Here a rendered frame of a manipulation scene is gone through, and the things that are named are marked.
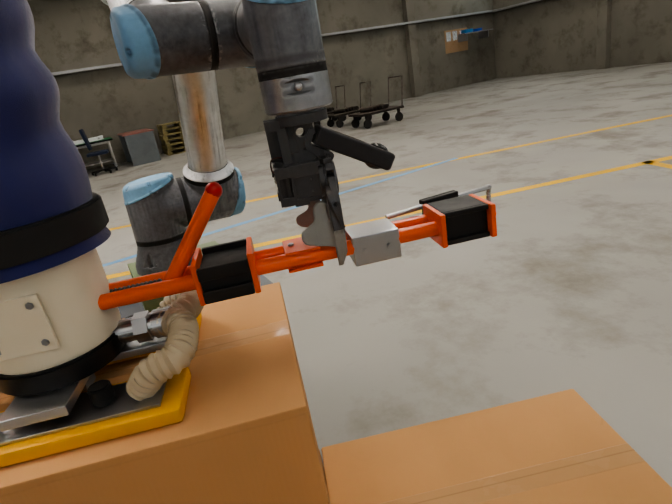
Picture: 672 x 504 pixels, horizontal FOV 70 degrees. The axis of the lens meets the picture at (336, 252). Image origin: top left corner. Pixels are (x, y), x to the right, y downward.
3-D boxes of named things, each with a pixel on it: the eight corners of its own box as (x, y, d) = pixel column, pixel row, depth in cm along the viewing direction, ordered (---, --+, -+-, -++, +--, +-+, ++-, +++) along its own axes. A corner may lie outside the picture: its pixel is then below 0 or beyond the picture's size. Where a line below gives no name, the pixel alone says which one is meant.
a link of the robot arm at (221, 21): (195, 7, 71) (211, -12, 60) (269, 1, 75) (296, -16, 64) (209, 74, 74) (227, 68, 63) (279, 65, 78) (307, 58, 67)
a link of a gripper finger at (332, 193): (330, 232, 67) (317, 172, 67) (342, 229, 67) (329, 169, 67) (333, 231, 63) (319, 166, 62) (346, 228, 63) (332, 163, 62)
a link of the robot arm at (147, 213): (133, 234, 149) (117, 179, 143) (188, 222, 155) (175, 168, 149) (136, 246, 136) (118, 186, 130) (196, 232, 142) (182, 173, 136)
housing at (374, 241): (356, 268, 68) (351, 239, 67) (347, 253, 74) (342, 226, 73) (403, 257, 69) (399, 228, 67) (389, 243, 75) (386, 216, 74)
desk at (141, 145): (153, 156, 1276) (145, 128, 1250) (162, 159, 1160) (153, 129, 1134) (126, 162, 1247) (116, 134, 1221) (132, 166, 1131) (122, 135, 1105)
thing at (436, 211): (443, 248, 69) (440, 215, 67) (425, 234, 75) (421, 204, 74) (497, 236, 70) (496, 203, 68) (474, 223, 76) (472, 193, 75)
